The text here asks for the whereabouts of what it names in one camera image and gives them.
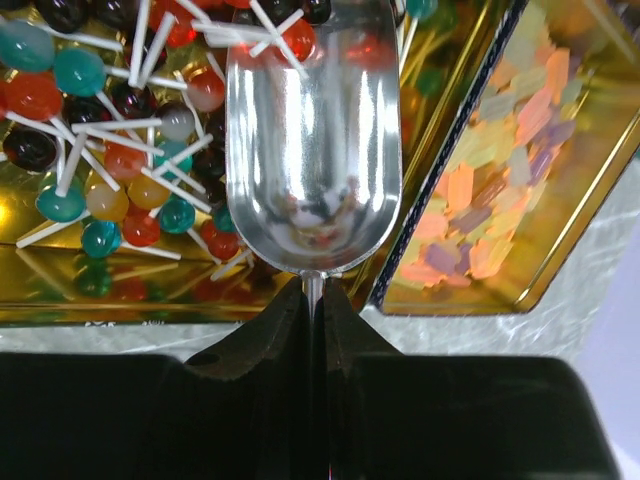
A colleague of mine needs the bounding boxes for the tin of pastel candies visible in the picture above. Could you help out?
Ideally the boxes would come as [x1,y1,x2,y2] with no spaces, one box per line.
[352,1,639,315]

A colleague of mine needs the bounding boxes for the metal candy scoop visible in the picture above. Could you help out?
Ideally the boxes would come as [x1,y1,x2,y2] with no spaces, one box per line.
[226,1,402,307]

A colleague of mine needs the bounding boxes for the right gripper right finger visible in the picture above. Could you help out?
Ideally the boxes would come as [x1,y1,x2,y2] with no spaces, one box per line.
[323,284,620,479]

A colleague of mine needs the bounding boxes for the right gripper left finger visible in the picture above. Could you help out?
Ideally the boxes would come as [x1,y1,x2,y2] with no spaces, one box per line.
[1,279,313,479]

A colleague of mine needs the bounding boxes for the tin of round lollipops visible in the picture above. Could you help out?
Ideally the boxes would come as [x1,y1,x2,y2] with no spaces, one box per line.
[0,0,501,326]

